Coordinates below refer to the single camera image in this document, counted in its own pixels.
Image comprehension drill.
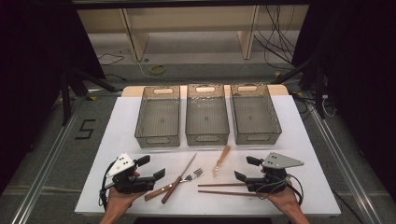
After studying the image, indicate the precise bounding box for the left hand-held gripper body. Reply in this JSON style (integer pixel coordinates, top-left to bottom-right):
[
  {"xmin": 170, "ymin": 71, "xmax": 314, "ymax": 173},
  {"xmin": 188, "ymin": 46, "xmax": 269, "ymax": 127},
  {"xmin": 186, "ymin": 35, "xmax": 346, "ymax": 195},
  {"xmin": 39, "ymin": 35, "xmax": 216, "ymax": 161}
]
[{"xmin": 106, "ymin": 152, "xmax": 156, "ymax": 195}]

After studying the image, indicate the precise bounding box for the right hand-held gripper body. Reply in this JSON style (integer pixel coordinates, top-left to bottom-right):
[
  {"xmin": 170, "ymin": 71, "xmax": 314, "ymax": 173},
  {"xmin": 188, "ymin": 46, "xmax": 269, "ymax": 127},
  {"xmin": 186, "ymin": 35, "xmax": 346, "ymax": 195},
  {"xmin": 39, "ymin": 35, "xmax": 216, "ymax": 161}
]
[{"xmin": 245, "ymin": 151, "xmax": 304, "ymax": 194}]

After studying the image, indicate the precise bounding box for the wooden-handled table knife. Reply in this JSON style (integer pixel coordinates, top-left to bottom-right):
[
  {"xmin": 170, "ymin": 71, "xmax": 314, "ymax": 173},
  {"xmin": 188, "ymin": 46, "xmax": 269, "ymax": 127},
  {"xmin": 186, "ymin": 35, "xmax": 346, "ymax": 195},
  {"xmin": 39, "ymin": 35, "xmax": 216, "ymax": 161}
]
[{"xmin": 161, "ymin": 152, "xmax": 198, "ymax": 205}]

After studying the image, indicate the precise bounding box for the brown wooden chopstick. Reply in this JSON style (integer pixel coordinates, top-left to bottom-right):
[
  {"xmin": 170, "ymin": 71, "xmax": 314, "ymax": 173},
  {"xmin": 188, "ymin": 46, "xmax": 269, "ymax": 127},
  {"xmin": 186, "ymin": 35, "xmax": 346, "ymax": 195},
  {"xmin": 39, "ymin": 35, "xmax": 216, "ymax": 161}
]
[
  {"xmin": 197, "ymin": 182, "xmax": 247, "ymax": 188},
  {"xmin": 197, "ymin": 189, "xmax": 262, "ymax": 198}
]

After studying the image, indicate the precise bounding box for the wooden-handled clear spoon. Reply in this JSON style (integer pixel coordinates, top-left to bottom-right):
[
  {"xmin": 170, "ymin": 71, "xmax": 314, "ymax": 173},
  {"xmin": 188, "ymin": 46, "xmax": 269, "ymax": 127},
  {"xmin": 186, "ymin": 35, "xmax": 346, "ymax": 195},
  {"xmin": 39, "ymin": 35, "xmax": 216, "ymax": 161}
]
[{"xmin": 212, "ymin": 145, "xmax": 232, "ymax": 179}]

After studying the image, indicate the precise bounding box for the wooden-handled fork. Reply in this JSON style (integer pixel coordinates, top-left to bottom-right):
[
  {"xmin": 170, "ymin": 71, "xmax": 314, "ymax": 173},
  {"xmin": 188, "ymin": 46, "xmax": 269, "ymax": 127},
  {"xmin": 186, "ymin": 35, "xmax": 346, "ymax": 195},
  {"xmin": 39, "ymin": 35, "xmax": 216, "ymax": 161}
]
[{"xmin": 144, "ymin": 167, "xmax": 204, "ymax": 202}]

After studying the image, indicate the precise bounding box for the smoky transparent plastic bin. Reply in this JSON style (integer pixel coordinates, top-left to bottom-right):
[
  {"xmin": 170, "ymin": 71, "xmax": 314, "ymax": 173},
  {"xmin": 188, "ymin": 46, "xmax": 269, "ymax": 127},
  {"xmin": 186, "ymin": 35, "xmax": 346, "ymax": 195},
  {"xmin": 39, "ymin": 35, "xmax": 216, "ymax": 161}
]
[
  {"xmin": 185, "ymin": 83, "xmax": 231, "ymax": 147},
  {"xmin": 229, "ymin": 83, "xmax": 283, "ymax": 146},
  {"xmin": 134, "ymin": 85, "xmax": 181, "ymax": 148}
]

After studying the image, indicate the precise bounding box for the person's left hand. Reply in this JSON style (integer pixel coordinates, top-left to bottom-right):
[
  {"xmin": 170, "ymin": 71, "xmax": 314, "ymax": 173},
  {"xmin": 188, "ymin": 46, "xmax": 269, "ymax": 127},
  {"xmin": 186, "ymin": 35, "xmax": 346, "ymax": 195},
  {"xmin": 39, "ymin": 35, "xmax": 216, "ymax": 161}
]
[{"xmin": 106, "ymin": 188, "xmax": 146, "ymax": 216}]

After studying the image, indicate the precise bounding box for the person's right hand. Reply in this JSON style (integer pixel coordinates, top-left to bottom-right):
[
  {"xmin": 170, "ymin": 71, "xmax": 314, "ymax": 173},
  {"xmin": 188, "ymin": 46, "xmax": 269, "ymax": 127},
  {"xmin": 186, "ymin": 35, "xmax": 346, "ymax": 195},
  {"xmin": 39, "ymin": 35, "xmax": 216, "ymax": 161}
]
[{"xmin": 267, "ymin": 186, "xmax": 302, "ymax": 214}]

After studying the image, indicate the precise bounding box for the white table cover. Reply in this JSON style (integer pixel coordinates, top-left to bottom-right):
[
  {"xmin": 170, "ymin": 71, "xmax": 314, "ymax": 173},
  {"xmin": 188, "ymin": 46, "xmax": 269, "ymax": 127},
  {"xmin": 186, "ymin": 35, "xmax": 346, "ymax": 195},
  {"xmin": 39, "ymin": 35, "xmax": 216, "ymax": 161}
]
[{"xmin": 74, "ymin": 94, "xmax": 342, "ymax": 217}]

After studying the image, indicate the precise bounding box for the yellow tape roll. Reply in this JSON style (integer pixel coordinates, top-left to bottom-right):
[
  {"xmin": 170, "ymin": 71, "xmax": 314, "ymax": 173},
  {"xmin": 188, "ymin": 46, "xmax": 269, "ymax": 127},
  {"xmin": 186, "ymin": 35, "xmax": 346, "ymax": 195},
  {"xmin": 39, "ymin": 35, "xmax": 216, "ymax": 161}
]
[{"xmin": 149, "ymin": 63, "xmax": 167, "ymax": 76}]

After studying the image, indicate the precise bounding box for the black metal stand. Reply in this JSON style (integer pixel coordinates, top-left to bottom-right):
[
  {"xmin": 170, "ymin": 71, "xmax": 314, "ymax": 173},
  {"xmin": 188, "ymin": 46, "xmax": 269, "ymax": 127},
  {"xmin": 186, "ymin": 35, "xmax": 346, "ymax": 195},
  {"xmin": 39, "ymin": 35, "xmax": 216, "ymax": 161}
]
[
  {"xmin": 60, "ymin": 67, "xmax": 123, "ymax": 127},
  {"xmin": 270, "ymin": 55, "xmax": 329, "ymax": 119}
]

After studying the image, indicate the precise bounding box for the black curtain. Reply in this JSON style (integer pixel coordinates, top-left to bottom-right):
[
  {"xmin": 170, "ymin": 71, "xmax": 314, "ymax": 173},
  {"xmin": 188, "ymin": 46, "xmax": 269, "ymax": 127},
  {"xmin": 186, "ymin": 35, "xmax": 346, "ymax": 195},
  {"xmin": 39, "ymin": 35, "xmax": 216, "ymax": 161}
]
[
  {"xmin": 291, "ymin": 0, "xmax": 396, "ymax": 202},
  {"xmin": 0, "ymin": 0, "xmax": 106, "ymax": 195}
]

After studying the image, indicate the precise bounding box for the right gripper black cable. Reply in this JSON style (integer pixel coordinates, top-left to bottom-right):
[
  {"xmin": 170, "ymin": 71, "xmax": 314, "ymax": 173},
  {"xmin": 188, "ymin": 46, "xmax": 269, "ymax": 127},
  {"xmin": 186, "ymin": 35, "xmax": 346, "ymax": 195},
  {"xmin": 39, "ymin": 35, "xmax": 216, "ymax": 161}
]
[{"xmin": 257, "ymin": 173, "xmax": 304, "ymax": 207}]

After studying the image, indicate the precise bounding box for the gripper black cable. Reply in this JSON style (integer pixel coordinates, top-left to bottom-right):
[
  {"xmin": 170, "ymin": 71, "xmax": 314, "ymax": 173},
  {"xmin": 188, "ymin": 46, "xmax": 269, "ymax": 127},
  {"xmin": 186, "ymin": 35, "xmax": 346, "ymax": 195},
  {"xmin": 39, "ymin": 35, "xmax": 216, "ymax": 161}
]
[
  {"xmin": 257, "ymin": 173, "xmax": 304, "ymax": 207},
  {"xmin": 98, "ymin": 161, "xmax": 117, "ymax": 210}
]

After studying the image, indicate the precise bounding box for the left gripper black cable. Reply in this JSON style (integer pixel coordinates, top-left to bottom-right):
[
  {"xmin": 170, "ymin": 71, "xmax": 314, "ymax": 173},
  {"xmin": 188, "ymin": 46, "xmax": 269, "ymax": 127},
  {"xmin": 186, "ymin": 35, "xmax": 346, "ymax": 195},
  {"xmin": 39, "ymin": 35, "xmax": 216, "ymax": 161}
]
[{"xmin": 98, "ymin": 161, "xmax": 117, "ymax": 210}]

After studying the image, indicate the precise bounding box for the aluminium floor rail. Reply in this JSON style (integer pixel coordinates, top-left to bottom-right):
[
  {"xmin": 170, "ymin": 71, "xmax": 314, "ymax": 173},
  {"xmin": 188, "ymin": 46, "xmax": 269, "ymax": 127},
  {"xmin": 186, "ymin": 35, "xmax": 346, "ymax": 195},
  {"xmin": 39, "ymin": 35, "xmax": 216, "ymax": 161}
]
[
  {"xmin": 306, "ymin": 102, "xmax": 385, "ymax": 224},
  {"xmin": 11, "ymin": 95, "xmax": 86, "ymax": 224}
]

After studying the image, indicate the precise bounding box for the white cable with plug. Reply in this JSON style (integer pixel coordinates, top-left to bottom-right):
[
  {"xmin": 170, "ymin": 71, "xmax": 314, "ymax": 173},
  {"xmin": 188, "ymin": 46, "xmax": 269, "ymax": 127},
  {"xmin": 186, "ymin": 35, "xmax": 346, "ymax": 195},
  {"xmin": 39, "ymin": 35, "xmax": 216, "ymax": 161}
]
[{"xmin": 321, "ymin": 93, "xmax": 338, "ymax": 119}]

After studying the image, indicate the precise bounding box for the white floor cable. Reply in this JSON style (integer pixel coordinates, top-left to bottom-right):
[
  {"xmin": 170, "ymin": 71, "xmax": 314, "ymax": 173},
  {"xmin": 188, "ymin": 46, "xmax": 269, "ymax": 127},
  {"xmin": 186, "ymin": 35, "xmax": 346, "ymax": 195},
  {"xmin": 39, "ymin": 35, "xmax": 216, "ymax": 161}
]
[{"xmin": 134, "ymin": 58, "xmax": 158, "ymax": 80}]

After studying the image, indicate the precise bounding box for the thin black floor cable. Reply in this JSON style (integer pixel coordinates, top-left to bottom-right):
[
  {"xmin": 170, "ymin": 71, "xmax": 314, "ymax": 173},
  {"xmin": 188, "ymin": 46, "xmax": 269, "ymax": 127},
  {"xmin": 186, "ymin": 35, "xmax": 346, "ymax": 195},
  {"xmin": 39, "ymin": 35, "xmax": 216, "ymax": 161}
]
[{"xmin": 97, "ymin": 52, "xmax": 125, "ymax": 67}]

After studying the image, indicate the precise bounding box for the bundle of black cables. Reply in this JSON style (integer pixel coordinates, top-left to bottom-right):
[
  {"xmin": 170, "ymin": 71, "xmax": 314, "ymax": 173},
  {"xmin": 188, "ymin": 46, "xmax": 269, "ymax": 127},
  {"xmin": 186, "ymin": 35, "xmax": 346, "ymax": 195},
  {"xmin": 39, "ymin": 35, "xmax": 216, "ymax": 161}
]
[{"xmin": 253, "ymin": 4, "xmax": 297, "ymax": 70}]

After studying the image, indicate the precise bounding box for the beige wooden shelf frame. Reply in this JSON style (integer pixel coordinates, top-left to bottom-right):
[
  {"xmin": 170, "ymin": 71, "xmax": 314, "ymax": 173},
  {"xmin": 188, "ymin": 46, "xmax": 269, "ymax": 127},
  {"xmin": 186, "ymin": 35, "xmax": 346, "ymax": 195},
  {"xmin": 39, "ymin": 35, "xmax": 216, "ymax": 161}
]
[{"xmin": 76, "ymin": 4, "xmax": 310, "ymax": 62}]

